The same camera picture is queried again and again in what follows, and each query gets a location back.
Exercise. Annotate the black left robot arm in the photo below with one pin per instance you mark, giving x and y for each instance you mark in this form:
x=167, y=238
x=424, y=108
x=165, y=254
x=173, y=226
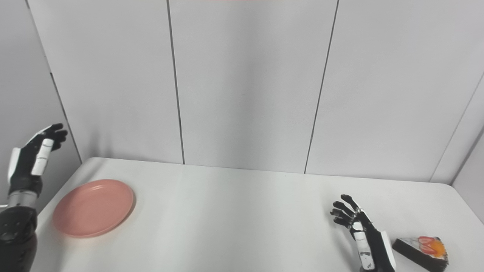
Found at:
x=17, y=234

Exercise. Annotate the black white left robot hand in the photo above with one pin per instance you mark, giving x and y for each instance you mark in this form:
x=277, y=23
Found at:
x=24, y=166

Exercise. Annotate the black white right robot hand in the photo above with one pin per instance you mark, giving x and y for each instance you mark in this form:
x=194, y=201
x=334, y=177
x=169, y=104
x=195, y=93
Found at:
x=378, y=249

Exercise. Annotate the pink round plate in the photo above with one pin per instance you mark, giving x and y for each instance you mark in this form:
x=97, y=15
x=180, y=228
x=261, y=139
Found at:
x=92, y=207

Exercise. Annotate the chocolate cake slice with fruit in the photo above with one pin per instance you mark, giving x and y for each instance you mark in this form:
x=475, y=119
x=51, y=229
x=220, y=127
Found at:
x=416, y=255

